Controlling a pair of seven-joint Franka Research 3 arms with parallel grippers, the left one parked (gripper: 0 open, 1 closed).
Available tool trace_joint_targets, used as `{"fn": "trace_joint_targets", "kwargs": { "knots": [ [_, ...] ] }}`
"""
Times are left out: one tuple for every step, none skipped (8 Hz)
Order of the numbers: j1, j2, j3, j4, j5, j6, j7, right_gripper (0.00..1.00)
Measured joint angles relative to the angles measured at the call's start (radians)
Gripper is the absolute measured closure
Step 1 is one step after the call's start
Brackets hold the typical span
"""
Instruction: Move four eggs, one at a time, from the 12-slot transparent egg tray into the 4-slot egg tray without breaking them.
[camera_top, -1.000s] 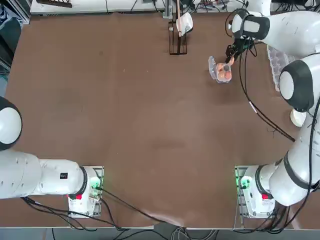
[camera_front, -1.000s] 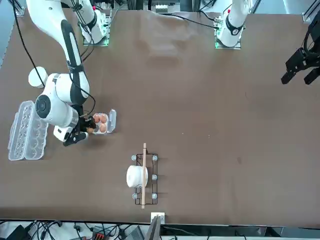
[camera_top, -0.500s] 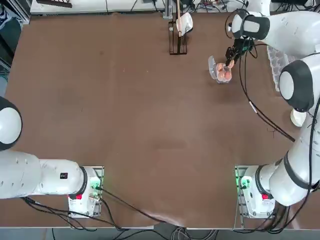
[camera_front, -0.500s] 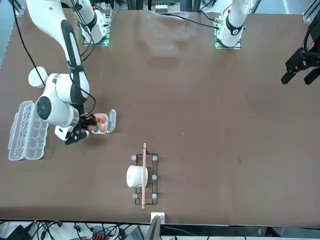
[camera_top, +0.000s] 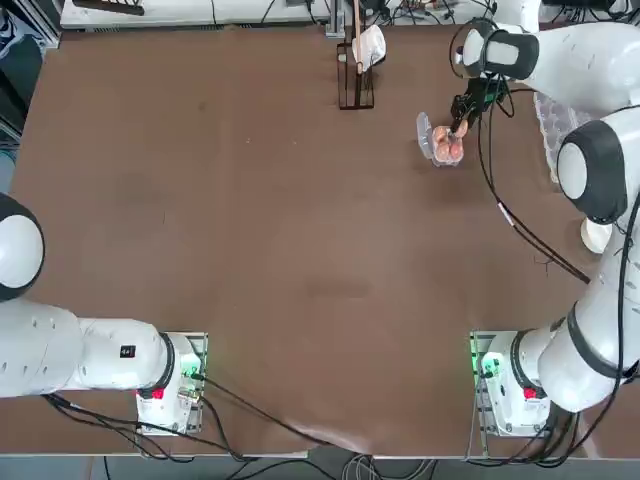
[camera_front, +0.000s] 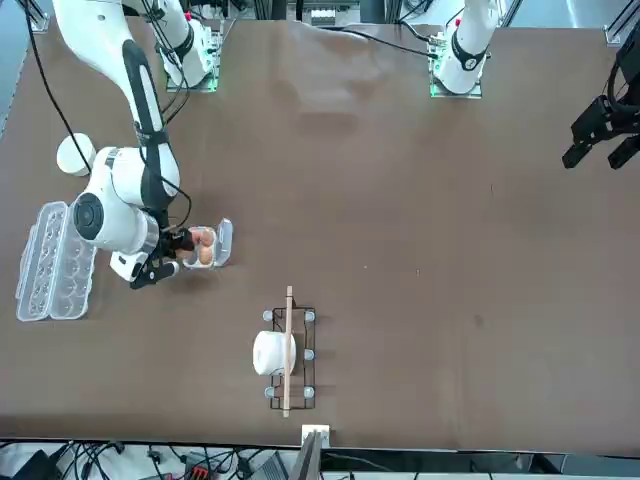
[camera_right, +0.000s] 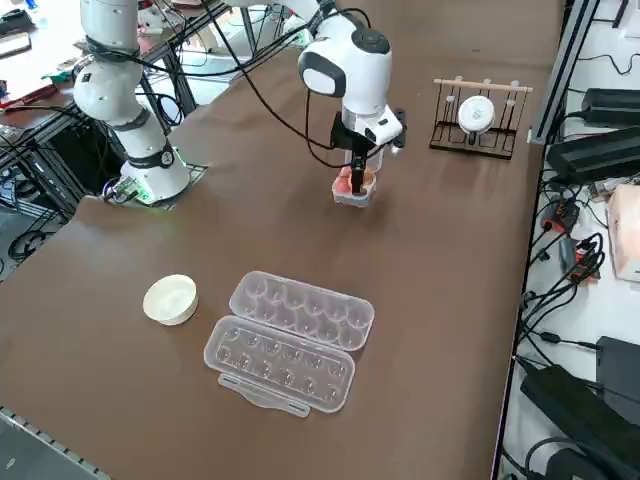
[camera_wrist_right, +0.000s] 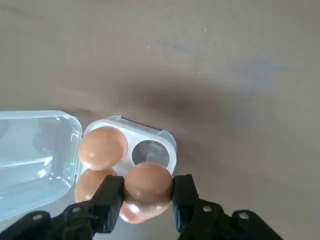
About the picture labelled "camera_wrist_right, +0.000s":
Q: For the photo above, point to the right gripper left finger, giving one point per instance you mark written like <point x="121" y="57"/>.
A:
<point x="100" y="212"/>

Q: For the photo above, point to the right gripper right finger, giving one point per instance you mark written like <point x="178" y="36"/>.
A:
<point x="192" y="212"/>

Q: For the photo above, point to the small four-slot egg tray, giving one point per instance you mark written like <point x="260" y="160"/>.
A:
<point x="30" y="150"/>

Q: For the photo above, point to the brown egg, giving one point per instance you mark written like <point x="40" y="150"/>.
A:
<point x="87" y="185"/>
<point x="103" y="147"/>
<point x="135" y="212"/>
<point x="148" y="181"/>

